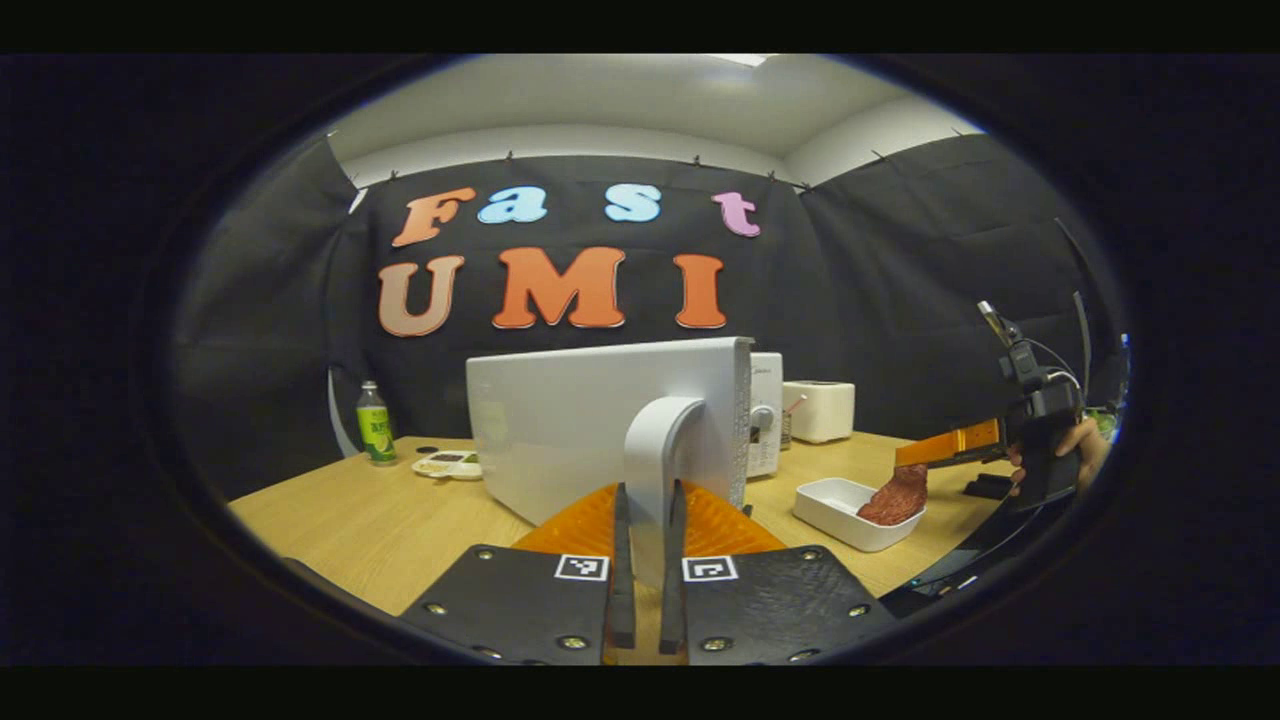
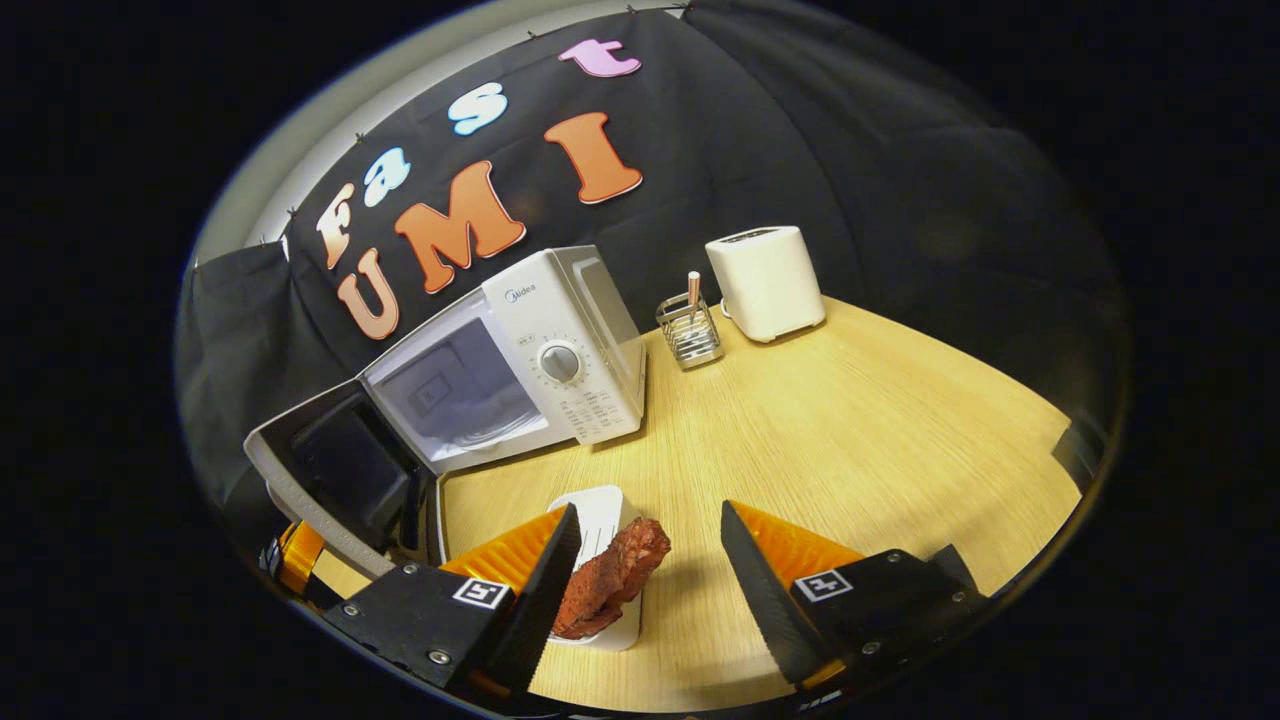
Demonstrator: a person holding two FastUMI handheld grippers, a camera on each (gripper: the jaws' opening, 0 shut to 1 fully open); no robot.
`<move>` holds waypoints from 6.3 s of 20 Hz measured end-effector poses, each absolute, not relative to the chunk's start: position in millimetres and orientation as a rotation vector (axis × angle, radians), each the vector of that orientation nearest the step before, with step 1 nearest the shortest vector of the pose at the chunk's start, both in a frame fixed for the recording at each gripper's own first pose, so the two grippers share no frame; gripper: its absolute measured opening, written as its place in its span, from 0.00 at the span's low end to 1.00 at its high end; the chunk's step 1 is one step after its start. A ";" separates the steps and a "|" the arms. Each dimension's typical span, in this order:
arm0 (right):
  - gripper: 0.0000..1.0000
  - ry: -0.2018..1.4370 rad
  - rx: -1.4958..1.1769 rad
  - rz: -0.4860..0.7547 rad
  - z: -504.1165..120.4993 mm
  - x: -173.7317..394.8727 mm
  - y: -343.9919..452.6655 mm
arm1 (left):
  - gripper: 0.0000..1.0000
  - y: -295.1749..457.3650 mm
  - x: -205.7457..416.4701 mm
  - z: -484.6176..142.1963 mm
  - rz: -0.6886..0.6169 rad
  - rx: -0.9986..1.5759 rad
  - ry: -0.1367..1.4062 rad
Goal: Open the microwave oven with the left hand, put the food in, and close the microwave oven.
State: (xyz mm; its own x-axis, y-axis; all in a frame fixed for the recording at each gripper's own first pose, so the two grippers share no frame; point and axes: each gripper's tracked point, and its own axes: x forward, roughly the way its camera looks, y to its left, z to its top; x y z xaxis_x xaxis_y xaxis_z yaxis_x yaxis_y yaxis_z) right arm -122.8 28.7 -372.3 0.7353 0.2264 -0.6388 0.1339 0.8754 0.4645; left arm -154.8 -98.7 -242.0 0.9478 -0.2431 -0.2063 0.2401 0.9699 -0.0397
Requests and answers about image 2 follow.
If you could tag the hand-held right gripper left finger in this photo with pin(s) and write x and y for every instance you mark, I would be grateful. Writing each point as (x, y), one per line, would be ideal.
(545, 600)

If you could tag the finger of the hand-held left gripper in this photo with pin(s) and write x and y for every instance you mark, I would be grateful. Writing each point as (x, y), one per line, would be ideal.
(300, 555)

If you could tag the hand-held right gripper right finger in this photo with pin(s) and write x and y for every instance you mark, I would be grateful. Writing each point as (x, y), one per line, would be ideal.
(765, 600)

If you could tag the reddish brown meat piece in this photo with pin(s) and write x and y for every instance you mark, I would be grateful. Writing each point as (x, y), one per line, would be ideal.
(610, 580)

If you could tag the white microwave oven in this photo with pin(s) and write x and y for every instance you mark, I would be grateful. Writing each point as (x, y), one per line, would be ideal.
(590, 300)

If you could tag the white rectangular plate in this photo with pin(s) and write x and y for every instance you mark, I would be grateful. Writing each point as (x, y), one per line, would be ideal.
(600, 510)

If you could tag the white toaster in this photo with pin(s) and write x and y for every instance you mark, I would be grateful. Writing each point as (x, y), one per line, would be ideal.
(770, 285)

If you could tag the pink stick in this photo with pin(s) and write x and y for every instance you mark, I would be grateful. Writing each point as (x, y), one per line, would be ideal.
(693, 290)

